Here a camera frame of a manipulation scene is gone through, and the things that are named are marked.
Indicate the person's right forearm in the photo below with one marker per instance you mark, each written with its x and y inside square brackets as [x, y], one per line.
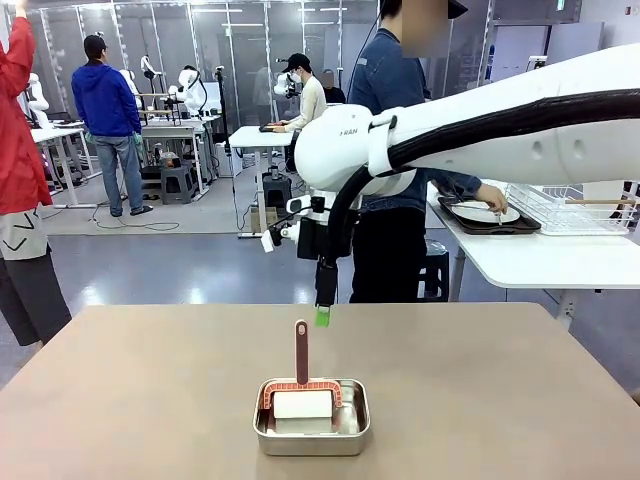
[460, 185]

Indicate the dark brown serving tray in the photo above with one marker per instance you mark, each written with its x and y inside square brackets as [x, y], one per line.
[487, 227]

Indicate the person in denim jacket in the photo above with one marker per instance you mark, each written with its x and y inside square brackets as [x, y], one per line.
[390, 80]

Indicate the person's right hand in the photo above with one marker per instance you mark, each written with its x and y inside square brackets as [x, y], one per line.
[496, 199]

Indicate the white humanoid robot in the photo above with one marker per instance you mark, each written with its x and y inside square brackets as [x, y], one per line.
[190, 92]
[37, 100]

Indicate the black stool with bottle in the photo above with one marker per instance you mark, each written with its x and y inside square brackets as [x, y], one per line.
[276, 190]

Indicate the white standing desk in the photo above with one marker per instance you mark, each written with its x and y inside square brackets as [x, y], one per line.
[255, 137]

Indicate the small silver utensil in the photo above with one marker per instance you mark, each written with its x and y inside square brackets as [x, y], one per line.
[499, 218]

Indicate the person in red jacket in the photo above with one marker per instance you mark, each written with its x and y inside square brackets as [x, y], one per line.
[17, 150]

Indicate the seated person in black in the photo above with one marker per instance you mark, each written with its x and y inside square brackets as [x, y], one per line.
[332, 92]

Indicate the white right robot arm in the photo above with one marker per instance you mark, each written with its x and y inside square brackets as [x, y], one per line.
[500, 150]

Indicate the person in white sweater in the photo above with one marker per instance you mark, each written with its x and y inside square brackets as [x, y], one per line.
[310, 102]

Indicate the person in blue hoodie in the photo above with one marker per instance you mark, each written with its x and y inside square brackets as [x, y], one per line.
[105, 100]

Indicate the rectangular stainless steel tray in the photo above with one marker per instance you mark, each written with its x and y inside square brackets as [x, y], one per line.
[312, 442]

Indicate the wooden stick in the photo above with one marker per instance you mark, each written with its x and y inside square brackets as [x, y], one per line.
[600, 201]

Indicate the grey plastic stool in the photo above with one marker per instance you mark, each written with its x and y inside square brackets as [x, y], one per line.
[176, 184]

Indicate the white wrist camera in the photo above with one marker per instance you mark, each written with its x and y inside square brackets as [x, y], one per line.
[295, 205]

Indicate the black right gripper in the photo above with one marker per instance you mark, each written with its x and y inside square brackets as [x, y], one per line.
[309, 240]

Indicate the white workbench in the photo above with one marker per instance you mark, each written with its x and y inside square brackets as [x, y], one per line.
[55, 134]
[170, 127]

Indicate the pink lint roller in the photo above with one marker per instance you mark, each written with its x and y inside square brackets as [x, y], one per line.
[301, 350]

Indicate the white round plate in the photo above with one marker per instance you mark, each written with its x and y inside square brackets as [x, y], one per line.
[475, 214]

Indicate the white side table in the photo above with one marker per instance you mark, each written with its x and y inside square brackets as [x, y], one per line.
[550, 260]

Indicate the black plastic stool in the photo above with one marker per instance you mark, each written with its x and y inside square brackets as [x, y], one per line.
[434, 272]

